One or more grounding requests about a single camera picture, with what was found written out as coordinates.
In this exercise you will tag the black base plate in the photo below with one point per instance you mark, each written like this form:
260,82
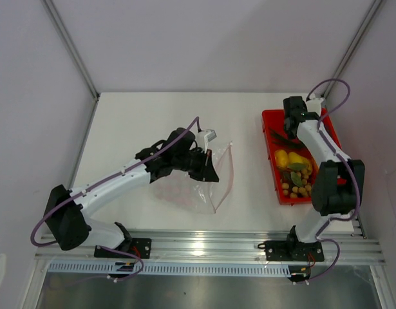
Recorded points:
281,252
139,247

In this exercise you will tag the right aluminium frame post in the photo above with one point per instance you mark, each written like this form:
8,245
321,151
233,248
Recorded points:
363,29

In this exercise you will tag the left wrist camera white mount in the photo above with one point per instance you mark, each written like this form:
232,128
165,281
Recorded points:
203,138

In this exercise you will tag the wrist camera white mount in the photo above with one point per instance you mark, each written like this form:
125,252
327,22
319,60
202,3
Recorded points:
203,138
314,105

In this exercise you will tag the yellow toy ginger root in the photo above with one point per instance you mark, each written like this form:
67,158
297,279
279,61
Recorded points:
281,158

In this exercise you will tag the white slotted cable duct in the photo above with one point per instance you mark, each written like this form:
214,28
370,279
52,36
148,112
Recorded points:
176,269

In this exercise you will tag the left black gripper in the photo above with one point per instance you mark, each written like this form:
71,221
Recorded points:
206,172

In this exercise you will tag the left aluminium frame post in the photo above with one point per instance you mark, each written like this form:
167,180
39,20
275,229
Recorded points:
67,41

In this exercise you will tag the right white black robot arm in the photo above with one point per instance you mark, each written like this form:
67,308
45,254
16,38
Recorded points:
338,186

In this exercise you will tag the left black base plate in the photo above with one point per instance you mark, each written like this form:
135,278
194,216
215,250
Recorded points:
139,247

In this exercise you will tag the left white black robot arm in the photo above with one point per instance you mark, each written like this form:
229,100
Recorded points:
69,212

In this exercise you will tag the clear pink zip top bag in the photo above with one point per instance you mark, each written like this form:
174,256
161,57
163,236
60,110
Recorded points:
179,191

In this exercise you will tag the red plastic tray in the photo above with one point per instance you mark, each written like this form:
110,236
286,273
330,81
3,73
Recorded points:
274,119

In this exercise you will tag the yellow toy pepper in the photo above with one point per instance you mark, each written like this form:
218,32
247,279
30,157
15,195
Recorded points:
296,162

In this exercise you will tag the longan bunch with leaves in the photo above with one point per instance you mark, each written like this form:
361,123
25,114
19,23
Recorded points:
296,180

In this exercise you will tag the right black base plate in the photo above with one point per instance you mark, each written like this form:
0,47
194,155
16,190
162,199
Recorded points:
281,252

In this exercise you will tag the aluminium frame post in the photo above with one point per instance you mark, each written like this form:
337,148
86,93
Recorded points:
363,29
67,41

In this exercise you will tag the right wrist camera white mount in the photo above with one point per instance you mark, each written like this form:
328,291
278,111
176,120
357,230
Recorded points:
314,105

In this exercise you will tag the aluminium mounting rail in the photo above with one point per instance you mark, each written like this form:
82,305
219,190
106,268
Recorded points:
241,247

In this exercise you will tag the green scallion toy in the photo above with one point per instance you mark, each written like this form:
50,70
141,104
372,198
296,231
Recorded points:
282,141

